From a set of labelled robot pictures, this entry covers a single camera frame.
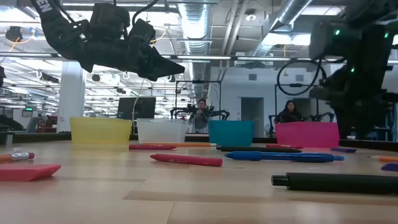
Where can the red plastic bin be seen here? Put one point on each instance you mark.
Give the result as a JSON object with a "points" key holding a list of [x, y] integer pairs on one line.
{"points": [[307, 134]]}

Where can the black ceiling camera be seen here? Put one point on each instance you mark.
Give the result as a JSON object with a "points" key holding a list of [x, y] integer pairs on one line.
{"points": [[14, 32]]}

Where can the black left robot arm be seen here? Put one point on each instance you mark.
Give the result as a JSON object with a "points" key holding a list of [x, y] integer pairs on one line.
{"points": [[59, 34]]}

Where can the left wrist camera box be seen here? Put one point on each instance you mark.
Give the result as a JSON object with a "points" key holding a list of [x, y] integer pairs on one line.
{"points": [[141, 31]]}

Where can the grey door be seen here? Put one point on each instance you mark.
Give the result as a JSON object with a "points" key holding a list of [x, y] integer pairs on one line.
{"points": [[252, 109]]}

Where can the yellow plastic bin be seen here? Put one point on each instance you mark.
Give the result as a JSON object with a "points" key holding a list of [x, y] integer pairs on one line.
{"points": [[101, 130]]}

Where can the white pillar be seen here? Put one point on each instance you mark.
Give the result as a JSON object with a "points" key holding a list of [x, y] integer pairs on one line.
{"points": [[71, 96]]}

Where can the person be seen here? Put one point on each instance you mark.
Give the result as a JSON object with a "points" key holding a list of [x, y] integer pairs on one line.
{"points": [[289, 113], [199, 118]]}

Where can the blue pen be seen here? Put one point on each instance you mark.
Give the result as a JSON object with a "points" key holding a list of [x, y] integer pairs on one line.
{"points": [[283, 156]]}

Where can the black background robot arms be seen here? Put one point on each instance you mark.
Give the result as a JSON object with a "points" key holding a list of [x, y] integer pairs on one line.
{"points": [[217, 112], [321, 117]]}

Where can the silver ceiling duct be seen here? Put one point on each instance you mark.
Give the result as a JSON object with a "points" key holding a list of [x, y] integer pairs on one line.
{"points": [[280, 25], [196, 28]]}

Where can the red eraser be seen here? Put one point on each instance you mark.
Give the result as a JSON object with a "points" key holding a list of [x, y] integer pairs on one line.
{"points": [[28, 172]]}

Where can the clear plastic bin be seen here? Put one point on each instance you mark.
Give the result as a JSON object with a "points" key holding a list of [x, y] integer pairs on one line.
{"points": [[161, 130]]}

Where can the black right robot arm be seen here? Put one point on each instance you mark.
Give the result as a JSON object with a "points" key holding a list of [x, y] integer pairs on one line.
{"points": [[367, 46]]}

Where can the blue plastic bin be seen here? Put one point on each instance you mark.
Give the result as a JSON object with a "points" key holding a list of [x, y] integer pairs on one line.
{"points": [[231, 133]]}

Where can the black monitor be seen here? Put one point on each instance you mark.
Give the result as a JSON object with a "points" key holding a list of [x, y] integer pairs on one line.
{"points": [[136, 108]]}

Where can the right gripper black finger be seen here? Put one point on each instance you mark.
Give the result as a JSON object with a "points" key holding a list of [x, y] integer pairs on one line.
{"points": [[348, 123], [370, 123]]}

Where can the black pen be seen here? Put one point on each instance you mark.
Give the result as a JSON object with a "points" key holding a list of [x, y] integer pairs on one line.
{"points": [[335, 183], [258, 149]]}

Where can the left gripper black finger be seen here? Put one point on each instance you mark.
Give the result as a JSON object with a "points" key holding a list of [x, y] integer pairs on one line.
{"points": [[154, 74], [158, 60]]}

